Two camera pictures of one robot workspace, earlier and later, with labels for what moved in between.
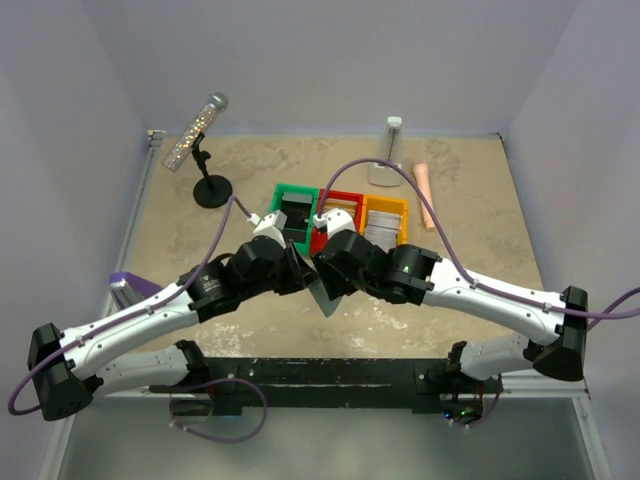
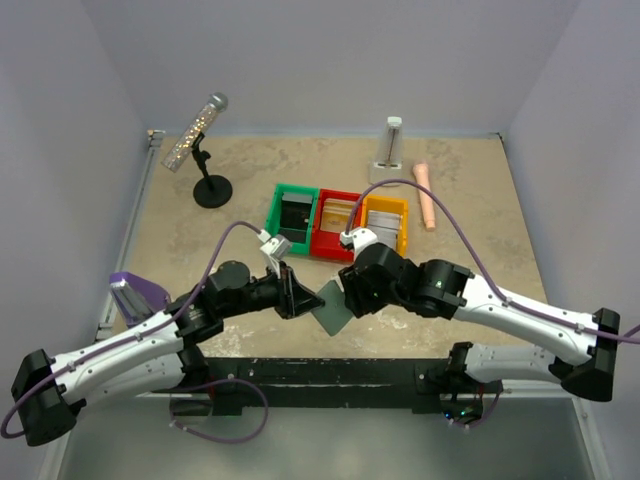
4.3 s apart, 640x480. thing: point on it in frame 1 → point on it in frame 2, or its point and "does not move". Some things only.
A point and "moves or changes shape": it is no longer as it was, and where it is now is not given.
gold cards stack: x=350 y=207 does not move
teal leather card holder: x=327 y=306 moves or changes shape
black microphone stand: x=213 y=191 does not move
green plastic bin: x=276 y=194 does not move
